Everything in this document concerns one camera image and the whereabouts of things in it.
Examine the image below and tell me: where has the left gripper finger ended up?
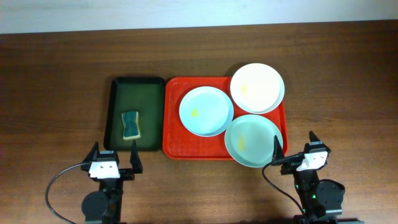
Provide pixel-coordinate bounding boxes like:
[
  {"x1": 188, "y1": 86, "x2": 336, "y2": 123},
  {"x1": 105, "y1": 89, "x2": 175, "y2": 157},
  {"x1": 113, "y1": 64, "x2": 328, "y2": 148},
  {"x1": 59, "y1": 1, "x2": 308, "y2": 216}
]
[
  {"x1": 82, "y1": 141, "x2": 99, "y2": 163},
  {"x1": 130, "y1": 140, "x2": 142, "y2": 170}
]

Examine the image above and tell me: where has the pale green plate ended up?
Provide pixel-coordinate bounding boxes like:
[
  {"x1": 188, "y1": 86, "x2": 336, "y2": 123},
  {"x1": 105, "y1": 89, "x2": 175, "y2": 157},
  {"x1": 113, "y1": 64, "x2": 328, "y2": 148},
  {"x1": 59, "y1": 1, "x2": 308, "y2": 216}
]
[{"x1": 224, "y1": 114, "x2": 284, "y2": 168}]

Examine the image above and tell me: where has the green and yellow sponge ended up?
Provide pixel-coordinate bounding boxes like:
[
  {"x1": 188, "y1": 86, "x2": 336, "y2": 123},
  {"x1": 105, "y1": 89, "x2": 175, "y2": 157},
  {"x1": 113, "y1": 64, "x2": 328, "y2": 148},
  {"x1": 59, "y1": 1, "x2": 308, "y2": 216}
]
[{"x1": 121, "y1": 111, "x2": 141, "y2": 141}]

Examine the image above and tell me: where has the light blue plate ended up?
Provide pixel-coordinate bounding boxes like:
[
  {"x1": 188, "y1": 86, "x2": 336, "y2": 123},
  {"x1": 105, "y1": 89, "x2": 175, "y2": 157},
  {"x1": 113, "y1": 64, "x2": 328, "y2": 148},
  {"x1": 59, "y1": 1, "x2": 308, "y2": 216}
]
[{"x1": 178, "y1": 86, "x2": 234, "y2": 137}]

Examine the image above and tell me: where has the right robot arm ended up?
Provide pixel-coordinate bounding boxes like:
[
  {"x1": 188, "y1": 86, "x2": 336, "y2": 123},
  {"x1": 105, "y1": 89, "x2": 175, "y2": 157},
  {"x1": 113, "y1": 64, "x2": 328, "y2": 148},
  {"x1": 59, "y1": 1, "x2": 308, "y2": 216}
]
[{"x1": 269, "y1": 131, "x2": 345, "y2": 223}]

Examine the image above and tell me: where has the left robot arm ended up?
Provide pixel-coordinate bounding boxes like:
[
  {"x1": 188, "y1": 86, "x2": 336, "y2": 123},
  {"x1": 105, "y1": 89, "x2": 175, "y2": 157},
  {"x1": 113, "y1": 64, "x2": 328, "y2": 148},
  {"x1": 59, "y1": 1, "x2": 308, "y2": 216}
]
[{"x1": 81, "y1": 142, "x2": 143, "y2": 224}]

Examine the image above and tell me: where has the red plastic tray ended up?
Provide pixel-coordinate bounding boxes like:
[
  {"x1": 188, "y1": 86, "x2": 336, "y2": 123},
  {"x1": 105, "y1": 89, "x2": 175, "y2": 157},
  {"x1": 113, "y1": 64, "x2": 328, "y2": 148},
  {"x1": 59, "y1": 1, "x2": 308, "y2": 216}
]
[{"x1": 162, "y1": 76, "x2": 289, "y2": 161}]

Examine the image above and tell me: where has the dark green plastic tray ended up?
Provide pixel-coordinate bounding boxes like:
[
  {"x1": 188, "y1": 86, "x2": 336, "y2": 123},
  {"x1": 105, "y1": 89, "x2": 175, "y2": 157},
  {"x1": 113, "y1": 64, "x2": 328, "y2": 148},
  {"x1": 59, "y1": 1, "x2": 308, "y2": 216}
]
[{"x1": 103, "y1": 77, "x2": 165, "y2": 152}]

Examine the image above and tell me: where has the white plate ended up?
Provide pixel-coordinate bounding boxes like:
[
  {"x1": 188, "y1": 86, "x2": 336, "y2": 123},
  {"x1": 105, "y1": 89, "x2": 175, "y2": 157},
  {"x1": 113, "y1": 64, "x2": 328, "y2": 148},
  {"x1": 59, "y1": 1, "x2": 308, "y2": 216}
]
[{"x1": 229, "y1": 63, "x2": 285, "y2": 114}]

